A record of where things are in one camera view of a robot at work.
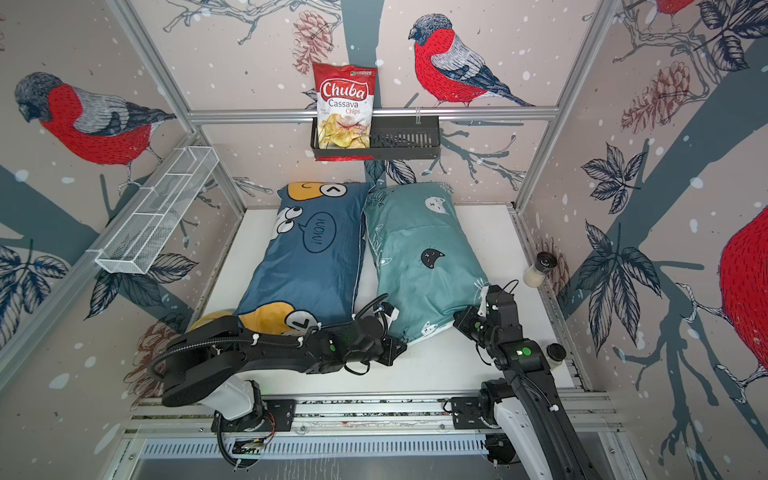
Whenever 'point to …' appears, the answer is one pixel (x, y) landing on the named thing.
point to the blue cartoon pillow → (308, 271)
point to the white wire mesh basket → (156, 209)
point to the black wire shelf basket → (393, 137)
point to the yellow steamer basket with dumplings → (213, 315)
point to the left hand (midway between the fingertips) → (413, 347)
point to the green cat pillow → (426, 263)
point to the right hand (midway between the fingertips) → (453, 310)
